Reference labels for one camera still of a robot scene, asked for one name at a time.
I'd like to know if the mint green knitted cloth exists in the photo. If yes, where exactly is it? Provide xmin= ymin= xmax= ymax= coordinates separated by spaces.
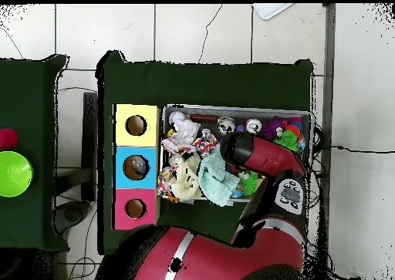
xmin=197 ymin=144 xmax=241 ymax=207

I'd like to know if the cream knitted cloth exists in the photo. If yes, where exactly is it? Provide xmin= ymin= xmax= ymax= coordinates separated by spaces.
xmin=167 ymin=153 xmax=203 ymax=202

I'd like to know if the crushed clear plastic bottle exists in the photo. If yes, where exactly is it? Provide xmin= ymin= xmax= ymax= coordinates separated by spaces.
xmin=128 ymin=156 xmax=148 ymax=177

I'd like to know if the shallow clear mesh bin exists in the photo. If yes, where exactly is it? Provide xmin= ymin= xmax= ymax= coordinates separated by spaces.
xmin=158 ymin=103 xmax=316 ymax=207

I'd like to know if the wooden box with three holes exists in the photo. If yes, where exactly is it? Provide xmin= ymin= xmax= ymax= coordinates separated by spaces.
xmin=111 ymin=103 xmax=161 ymax=231

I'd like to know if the silver topped pale can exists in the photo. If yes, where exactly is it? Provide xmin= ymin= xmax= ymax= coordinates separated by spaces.
xmin=217 ymin=116 xmax=237 ymax=135

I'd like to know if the silver topped dark can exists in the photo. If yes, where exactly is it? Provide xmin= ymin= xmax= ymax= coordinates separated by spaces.
xmin=245 ymin=117 xmax=263 ymax=135

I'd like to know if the green spiky toy with eyes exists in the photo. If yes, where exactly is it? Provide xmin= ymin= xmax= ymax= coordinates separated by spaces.
xmin=238 ymin=171 xmax=260 ymax=197

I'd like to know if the dark green tablecloth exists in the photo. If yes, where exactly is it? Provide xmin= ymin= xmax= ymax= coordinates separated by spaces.
xmin=96 ymin=49 xmax=314 ymax=256
xmin=0 ymin=53 xmax=70 ymax=252

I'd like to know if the black upright panel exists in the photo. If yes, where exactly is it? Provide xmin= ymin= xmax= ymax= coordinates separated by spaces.
xmin=80 ymin=91 xmax=99 ymax=202

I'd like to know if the dark grey rounded object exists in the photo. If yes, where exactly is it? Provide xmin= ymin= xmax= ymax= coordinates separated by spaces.
xmin=54 ymin=199 xmax=91 ymax=234

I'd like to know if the white flat board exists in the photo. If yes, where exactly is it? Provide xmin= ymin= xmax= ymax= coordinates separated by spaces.
xmin=252 ymin=3 xmax=293 ymax=21

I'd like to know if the bright green plastic bowl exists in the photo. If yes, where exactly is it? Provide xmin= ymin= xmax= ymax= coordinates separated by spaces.
xmin=0 ymin=150 xmax=34 ymax=198

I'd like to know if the red plastic cup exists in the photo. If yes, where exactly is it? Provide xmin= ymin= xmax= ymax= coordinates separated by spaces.
xmin=0 ymin=127 xmax=19 ymax=150

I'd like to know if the black cable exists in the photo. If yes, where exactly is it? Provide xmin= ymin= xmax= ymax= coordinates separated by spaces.
xmin=312 ymin=143 xmax=395 ymax=155

